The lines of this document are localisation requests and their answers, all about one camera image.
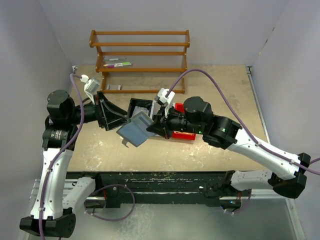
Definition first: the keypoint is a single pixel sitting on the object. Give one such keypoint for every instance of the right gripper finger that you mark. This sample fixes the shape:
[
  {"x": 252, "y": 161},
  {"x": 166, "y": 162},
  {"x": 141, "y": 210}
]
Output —
[
  {"x": 156, "y": 129},
  {"x": 160, "y": 119}
]

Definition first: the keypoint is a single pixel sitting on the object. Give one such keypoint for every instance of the crumpled plastic bag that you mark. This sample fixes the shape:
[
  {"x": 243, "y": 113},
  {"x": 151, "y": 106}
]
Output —
[{"x": 138, "y": 109}]

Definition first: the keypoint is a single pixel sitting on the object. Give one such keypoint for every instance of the wooden slatted rack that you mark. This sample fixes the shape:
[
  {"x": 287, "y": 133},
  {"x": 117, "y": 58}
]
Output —
[{"x": 148, "y": 51}]

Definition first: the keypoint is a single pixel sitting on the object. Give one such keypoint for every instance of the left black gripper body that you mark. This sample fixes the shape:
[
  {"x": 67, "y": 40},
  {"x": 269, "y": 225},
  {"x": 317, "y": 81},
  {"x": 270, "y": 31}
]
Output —
[{"x": 101, "y": 120}]

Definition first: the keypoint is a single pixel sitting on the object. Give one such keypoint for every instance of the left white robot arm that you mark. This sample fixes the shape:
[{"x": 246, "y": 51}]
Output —
[{"x": 54, "y": 211}]

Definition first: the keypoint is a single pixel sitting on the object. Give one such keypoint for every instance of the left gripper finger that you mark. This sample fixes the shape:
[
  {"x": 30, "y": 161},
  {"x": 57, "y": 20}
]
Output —
[
  {"x": 109, "y": 109},
  {"x": 117, "y": 122}
]

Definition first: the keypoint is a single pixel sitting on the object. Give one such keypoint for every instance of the small grey clip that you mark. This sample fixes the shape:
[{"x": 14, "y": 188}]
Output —
[{"x": 113, "y": 87}]

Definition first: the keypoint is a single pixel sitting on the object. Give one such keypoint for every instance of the grey card holder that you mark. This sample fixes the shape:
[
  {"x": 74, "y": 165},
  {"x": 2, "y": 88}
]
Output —
[{"x": 136, "y": 132}]

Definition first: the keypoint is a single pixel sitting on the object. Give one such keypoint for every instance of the light green marker pen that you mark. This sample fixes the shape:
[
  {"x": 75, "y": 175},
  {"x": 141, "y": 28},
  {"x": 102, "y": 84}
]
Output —
[{"x": 124, "y": 64}]

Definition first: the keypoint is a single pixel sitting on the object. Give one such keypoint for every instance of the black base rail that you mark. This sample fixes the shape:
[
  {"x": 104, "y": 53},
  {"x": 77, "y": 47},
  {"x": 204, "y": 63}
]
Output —
[{"x": 209, "y": 188}]

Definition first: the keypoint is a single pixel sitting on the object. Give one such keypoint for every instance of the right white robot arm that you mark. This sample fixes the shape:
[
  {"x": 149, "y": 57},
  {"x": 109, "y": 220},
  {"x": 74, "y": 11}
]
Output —
[{"x": 284, "y": 173}]

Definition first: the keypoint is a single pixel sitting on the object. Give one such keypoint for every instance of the pink marker pen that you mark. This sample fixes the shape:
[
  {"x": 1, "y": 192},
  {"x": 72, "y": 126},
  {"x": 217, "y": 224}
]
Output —
[{"x": 113, "y": 65}]

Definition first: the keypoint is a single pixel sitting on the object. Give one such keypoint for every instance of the red plastic bin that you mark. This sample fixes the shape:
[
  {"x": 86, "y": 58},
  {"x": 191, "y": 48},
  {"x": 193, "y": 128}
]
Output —
[{"x": 182, "y": 135}]

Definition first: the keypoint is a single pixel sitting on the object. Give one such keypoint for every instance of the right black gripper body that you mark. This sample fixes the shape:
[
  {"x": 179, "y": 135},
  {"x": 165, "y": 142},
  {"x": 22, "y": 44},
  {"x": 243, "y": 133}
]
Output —
[{"x": 168, "y": 127}]

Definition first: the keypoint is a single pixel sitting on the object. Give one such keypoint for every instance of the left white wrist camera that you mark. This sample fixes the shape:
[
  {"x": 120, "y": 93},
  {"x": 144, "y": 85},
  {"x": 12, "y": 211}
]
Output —
[{"x": 91, "y": 86}]

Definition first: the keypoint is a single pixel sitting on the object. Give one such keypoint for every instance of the black plastic bin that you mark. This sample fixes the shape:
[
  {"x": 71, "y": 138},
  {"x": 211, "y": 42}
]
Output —
[{"x": 141, "y": 103}]

